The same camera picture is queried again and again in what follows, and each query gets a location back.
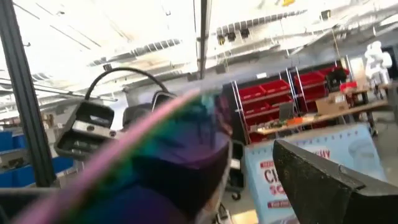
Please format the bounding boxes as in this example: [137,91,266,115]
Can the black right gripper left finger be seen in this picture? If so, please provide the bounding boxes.
[0,187,60,224]

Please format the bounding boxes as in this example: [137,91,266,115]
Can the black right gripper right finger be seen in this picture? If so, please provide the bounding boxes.
[272,139,398,224]

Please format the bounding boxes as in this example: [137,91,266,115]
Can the light blue cereal box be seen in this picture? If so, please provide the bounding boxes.
[243,122,389,224]

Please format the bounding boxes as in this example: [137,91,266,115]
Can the iridescent purple spoon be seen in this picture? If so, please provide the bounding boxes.
[12,88,234,224]

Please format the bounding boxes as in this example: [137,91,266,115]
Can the blue storage bins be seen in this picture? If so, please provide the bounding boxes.
[0,130,77,189]

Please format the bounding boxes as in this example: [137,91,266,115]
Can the long wooden workbench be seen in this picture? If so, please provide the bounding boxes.
[254,98,391,138]

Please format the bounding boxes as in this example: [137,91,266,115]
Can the brown cardboard box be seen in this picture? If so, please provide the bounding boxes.
[315,92,349,116]

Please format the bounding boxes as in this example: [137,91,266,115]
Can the black rolling cart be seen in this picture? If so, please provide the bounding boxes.
[224,139,247,202]

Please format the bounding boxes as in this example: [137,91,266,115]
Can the red bin storage rack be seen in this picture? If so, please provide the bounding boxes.
[231,78,295,144]
[289,65,352,114]

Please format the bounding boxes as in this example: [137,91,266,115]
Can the white humanoid robot figure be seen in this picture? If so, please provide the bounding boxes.
[363,40,394,88]

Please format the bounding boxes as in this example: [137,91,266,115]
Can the black aluminium frame post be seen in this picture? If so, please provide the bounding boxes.
[0,0,57,188]
[198,0,213,80]

